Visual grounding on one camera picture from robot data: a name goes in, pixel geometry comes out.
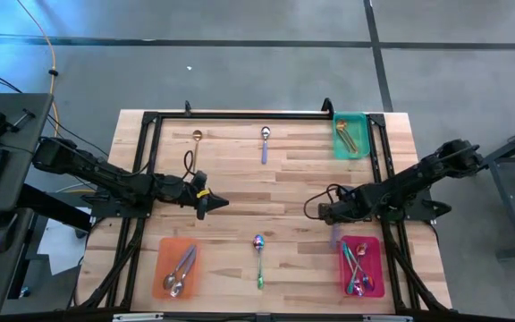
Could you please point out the black computer mouse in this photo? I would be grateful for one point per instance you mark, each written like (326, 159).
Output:
(3, 230)

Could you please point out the teal plastic tray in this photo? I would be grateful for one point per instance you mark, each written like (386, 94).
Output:
(362, 134)

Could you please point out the orange plastic tray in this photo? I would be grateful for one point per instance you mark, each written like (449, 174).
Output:
(163, 250)

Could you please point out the black frame post clamp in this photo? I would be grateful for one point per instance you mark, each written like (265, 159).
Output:
(327, 106)
(188, 107)

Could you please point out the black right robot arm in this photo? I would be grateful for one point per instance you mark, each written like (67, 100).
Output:
(418, 176)

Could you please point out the black metal table frame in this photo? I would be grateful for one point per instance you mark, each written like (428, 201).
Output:
(239, 115)

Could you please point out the silver metal bracket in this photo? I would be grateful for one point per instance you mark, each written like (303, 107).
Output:
(137, 317)

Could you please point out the pink plastic tray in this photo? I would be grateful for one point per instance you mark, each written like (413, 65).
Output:
(376, 264)

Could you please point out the iridescent rainbow spoon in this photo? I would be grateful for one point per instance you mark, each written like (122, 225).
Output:
(368, 282)
(259, 261)
(358, 288)

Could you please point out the gold spoon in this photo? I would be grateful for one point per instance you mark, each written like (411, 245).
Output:
(197, 134)
(342, 139)
(343, 132)
(340, 124)

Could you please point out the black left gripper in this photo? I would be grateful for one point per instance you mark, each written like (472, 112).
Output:
(186, 191)

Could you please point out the grey desk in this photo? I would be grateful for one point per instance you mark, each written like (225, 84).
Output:
(16, 156)

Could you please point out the white paper sheet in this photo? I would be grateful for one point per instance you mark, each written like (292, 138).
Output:
(63, 250)

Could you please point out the black desk leg bar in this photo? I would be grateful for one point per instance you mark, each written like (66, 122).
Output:
(52, 206)

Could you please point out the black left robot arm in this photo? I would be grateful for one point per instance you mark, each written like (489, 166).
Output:
(105, 176)

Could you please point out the grey metal cart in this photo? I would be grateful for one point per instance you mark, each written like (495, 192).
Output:
(510, 205)

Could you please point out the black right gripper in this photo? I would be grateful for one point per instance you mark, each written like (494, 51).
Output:
(349, 205)

